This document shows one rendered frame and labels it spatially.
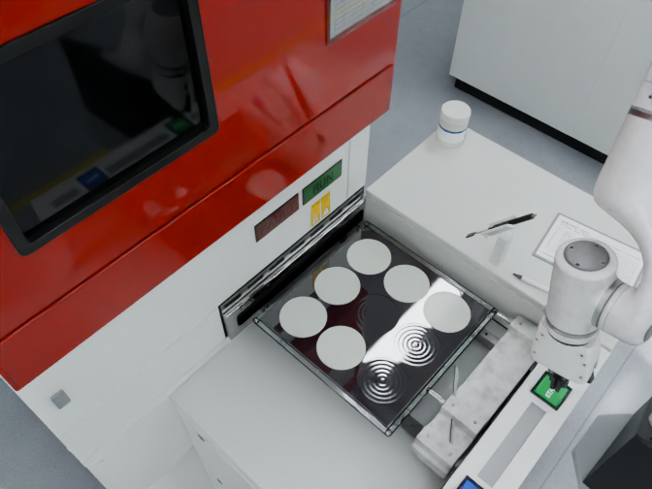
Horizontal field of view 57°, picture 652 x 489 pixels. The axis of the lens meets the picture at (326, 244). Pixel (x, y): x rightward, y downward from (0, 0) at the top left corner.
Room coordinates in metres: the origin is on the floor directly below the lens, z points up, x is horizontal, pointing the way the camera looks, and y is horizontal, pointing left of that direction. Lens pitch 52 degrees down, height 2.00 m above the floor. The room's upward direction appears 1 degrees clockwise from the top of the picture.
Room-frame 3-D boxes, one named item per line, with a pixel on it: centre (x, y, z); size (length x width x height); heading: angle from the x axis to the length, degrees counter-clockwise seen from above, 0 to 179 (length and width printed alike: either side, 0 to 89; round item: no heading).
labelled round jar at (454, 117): (1.15, -0.31, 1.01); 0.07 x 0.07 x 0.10
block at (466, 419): (0.45, -0.26, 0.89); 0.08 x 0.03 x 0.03; 48
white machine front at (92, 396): (0.68, 0.19, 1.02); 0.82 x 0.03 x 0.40; 138
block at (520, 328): (0.63, -0.43, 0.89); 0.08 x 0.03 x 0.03; 48
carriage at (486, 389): (0.51, -0.32, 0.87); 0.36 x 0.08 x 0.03; 138
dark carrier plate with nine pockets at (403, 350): (0.67, -0.11, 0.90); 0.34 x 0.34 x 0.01; 48
